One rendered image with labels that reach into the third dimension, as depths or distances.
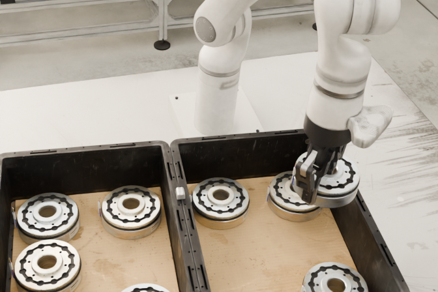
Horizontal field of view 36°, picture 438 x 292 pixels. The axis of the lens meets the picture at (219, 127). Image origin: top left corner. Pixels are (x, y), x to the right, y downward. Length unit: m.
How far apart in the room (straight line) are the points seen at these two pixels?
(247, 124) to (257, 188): 0.32
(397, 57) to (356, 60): 2.49
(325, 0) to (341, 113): 0.17
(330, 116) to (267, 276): 0.33
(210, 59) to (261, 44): 1.89
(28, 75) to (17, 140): 1.49
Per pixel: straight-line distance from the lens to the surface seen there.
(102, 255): 1.15
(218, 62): 1.40
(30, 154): 1.19
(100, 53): 3.18
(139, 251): 1.15
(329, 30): 0.83
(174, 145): 1.19
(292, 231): 1.20
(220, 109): 1.46
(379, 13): 0.84
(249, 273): 1.12
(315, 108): 0.92
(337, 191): 1.03
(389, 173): 1.56
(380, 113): 0.94
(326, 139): 0.94
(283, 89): 1.75
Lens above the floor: 1.70
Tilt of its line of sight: 38 degrees down
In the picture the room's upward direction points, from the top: 4 degrees clockwise
